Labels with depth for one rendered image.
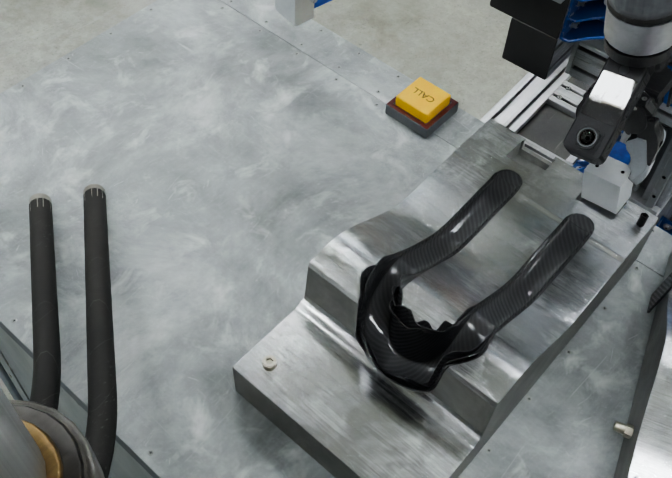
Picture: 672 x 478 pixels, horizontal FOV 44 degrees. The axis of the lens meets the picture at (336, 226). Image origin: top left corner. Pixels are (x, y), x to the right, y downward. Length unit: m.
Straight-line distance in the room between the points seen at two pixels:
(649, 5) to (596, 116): 0.13
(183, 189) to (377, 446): 0.48
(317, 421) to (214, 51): 0.69
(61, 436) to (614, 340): 0.79
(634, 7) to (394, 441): 0.51
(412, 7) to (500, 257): 1.85
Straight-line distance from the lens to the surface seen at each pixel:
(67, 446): 0.47
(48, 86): 1.39
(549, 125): 2.19
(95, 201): 1.16
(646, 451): 0.97
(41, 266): 1.09
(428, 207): 1.07
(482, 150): 1.14
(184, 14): 1.48
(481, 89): 2.55
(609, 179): 1.07
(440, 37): 2.71
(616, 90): 0.95
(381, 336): 0.97
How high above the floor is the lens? 1.71
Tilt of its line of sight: 52 degrees down
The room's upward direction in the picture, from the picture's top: 3 degrees clockwise
